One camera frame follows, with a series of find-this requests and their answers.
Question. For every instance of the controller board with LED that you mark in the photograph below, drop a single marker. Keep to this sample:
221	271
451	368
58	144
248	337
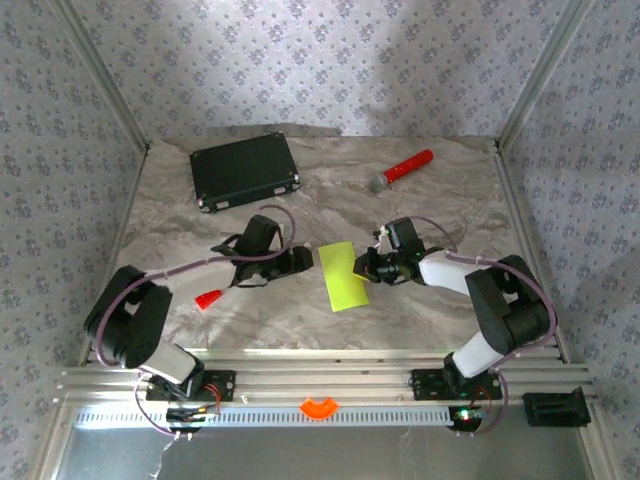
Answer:
465	416

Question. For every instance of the black hard case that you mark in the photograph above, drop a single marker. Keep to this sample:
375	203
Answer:
240	170

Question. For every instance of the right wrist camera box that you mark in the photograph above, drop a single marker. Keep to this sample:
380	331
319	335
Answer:
382	244

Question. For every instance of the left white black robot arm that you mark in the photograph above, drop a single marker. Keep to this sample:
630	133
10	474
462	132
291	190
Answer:
130	325

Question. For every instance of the red toy microphone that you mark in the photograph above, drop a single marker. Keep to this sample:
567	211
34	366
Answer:
407	165

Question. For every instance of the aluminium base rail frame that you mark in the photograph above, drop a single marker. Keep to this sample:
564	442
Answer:
320	380

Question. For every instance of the black plastic bracket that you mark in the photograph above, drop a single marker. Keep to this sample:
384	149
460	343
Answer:
555	407

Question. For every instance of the grey sheet metal panel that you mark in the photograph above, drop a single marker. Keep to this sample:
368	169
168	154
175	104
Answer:
325	455

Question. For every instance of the orange semicircle plastic piece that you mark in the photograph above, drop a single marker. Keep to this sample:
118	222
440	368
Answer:
318	410

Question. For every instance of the aluminium side rail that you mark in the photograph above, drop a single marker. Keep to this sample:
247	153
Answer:
131	200
517	200

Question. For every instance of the aluminium corner post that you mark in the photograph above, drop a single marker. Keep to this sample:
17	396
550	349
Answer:
541	75
104	75

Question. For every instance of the red toy brick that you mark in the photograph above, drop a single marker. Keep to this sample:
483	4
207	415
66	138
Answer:
206	300

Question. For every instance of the yellow-green paper sheet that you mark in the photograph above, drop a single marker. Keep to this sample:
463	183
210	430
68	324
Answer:
342	280

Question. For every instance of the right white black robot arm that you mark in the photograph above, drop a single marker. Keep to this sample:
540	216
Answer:
505	305

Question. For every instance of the black controller board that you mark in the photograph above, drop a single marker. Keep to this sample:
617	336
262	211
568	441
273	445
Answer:
190	415

